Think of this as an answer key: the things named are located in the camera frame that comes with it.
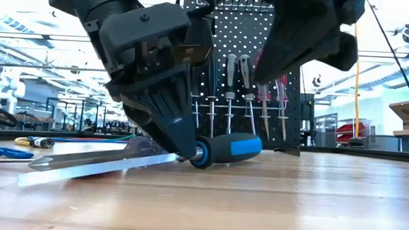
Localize thin black taut cable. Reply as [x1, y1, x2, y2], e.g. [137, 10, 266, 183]
[361, 0, 409, 115]

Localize grey black handled screwdriver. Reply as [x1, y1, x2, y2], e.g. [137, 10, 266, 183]
[222, 53, 239, 136]
[236, 53, 260, 136]

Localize large blue black screwdriver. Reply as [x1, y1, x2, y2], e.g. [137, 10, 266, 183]
[16, 124, 264, 196]

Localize brown cardboard box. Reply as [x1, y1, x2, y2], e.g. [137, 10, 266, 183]
[387, 99, 409, 131]

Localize black hoop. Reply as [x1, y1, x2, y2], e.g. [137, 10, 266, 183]
[0, 106, 18, 130]

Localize red bin storage rack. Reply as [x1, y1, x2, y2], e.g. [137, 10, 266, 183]
[335, 120, 367, 145]

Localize metal wire ring holder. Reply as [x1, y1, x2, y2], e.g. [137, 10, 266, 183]
[189, 94, 290, 119]

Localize blue T-handle hex key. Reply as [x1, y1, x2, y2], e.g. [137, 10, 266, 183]
[0, 147, 35, 160]

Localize black metal pegboard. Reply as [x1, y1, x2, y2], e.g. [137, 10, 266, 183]
[173, 0, 307, 157]

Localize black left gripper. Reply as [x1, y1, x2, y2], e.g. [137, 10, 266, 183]
[95, 0, 216, 161]

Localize black round cable knob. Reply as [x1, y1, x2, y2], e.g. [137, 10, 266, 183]
[347, 136, 366, 147]

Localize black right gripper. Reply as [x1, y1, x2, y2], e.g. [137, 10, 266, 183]
[254, 0, 367, 89]

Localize grey wood-topped workbench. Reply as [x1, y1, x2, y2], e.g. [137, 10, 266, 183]
[392, 128, 409, 153]

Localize green wire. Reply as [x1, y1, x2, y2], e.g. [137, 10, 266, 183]
[97, 132, 137, 143]

